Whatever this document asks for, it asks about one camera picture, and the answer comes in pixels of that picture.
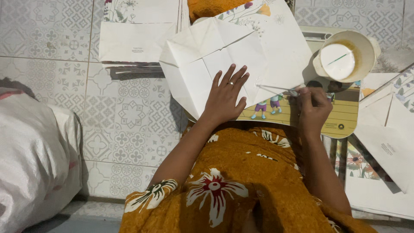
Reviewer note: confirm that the person's left hand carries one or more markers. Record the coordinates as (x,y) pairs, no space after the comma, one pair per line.
(221,102)

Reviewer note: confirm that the person's right hand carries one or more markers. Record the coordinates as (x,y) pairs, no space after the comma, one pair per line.
(313,108)

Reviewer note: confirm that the person's right fingers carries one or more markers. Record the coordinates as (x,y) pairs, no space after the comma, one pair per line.
(304,97)

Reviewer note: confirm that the thin glue brush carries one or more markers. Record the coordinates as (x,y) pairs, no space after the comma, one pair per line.
(275,88)

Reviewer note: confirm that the white floral paper bag sheet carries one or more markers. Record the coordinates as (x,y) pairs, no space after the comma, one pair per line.
(207,64)

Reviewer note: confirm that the cartoon printed small table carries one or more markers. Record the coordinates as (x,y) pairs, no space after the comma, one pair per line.
(342,113)

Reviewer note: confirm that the green stick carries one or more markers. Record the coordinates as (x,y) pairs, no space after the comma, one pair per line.
(338,59)

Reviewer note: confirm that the cream plastic glue cup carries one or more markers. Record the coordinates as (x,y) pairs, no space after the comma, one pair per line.
(364,48)

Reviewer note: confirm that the white folded paper bag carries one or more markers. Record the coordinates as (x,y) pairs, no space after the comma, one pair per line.
(388,145)
(135,42)

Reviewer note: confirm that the floral folded paper bag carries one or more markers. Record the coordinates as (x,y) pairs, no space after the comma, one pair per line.
(402,89)

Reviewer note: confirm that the orange floral dress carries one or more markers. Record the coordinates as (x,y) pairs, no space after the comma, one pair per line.
(245,181)

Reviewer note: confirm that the stack of floral paper sheets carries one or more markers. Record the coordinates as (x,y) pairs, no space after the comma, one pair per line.
(142,11)
(365,191)

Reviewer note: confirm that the white woven sack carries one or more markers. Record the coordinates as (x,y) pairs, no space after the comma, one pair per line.
(35,155)

